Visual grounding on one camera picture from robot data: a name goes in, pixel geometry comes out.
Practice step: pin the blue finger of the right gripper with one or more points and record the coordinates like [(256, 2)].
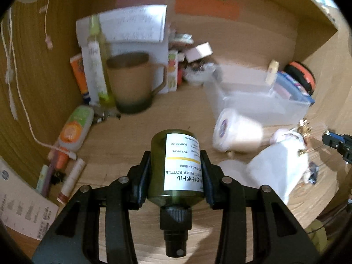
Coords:
[(342, 143)]

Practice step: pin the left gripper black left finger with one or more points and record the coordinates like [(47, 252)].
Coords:
[(73, 236)]

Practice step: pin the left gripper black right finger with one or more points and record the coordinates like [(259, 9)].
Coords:
[(277, 235)]

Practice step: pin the white drawstring cloth bag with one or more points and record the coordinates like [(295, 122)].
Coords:
[(281, 165)]

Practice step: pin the white round plastic tub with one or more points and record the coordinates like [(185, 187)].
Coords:
[(235, 132)]

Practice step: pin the dark green pump bottle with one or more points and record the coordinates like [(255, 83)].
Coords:
[(176, 185)]

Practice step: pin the printed receipt paper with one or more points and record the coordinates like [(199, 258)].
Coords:
[(22, 208)]

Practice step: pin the white lip balm stick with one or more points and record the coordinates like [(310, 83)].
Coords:
[(71, 181)]

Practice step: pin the blue patchwork pouch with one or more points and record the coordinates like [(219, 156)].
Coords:
[(288, 88)]

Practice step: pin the black orange zip case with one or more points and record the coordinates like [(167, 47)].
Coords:
[(302, 74)]

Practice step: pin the clear plastic storage bin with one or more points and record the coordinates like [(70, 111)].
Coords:
[(245, 90)]

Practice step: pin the cream lotion bottle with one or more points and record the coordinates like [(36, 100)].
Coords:
[(272, 72)]

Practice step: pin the orange green cream tube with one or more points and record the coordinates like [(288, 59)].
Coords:
[(76, 129)]

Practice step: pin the small bowl of trinkets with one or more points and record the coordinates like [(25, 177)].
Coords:
[(198, 75)]

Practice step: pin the small pink white box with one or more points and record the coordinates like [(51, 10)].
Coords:
[(199, 52)]

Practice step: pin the brown ceramic mug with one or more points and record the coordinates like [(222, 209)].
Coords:
[(131, 76)]

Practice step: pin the orange tube behind bottle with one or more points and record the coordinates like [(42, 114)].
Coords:
[(77, 66)]

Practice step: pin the fruit print carton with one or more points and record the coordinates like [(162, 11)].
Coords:
[(172, 78)]

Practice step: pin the stack of booklets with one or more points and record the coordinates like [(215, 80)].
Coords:
[(179, 41)]

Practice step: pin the orange sticky note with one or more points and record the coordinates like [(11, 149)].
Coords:
[(210, 8)]

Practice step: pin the white paper sheets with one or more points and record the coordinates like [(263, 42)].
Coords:
[(130, 29)]

